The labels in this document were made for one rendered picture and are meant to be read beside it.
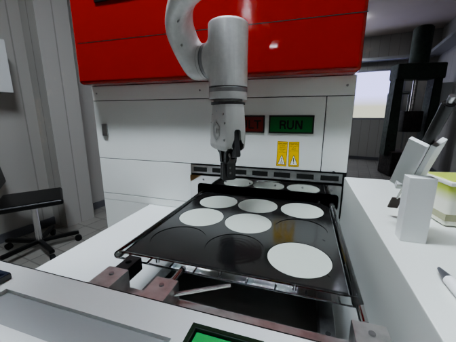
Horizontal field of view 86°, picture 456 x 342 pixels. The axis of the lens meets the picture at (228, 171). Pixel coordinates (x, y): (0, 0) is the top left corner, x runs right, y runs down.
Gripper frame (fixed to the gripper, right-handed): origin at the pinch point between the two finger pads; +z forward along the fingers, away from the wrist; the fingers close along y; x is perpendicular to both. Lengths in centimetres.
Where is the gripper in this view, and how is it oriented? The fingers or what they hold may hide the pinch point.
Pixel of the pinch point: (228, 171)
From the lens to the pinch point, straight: 57.4
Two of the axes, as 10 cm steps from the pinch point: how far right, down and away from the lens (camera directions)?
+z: 0.0, 9.8, 2.2
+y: 4.0, 2.0, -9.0
